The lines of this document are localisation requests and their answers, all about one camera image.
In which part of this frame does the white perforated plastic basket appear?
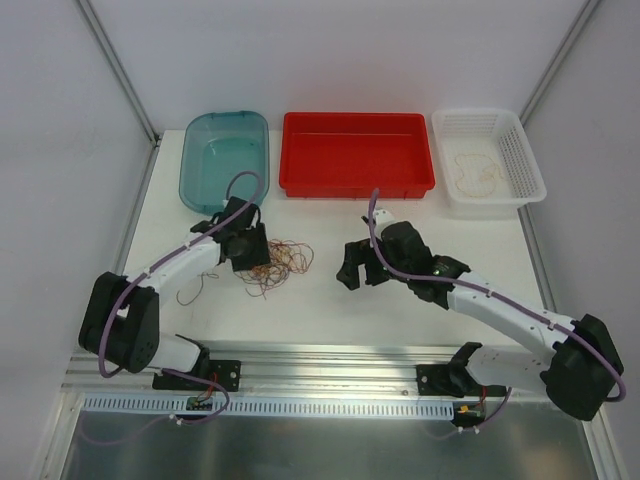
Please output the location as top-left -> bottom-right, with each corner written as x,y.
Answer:
431,108 -> 547,219

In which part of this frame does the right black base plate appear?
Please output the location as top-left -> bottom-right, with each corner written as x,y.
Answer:
415,362 -> 505,400

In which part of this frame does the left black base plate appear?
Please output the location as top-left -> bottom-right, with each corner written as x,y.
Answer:
152,359 -> 242,392

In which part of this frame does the aluminium mounting rail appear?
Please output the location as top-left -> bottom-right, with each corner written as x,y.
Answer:
59,319 -> 601,404

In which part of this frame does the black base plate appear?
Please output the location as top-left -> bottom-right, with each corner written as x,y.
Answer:
415,362 -> 505,400
152,359 -> 242,392

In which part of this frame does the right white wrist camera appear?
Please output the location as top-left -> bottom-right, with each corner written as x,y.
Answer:
372,208 -> 396,229

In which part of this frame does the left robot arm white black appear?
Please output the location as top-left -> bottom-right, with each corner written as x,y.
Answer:
78,196 -> 270,391

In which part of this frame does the thin wire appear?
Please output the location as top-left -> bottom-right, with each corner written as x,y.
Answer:
175,269 -> 221,307

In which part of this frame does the orange wire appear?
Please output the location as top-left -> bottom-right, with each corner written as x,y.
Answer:
453,151 -> 506,199

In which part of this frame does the white slotted cable duct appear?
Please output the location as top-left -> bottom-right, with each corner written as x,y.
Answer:
82,393 -> 454,421

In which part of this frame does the right aluminium frame post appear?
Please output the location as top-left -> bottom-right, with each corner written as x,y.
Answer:
519,0 -> 603,126

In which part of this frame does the bundle of thin wires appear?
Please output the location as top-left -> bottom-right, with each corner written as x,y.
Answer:
234,239 -> 316,301

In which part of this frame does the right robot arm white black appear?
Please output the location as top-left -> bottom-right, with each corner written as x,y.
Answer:
336,218 -> 626,421

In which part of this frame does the red plastic tray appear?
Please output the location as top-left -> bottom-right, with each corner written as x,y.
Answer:
279,112 -> 436,199

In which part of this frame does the teal transparent plastic tub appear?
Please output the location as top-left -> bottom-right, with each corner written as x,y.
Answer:
179,111 -> 270,216

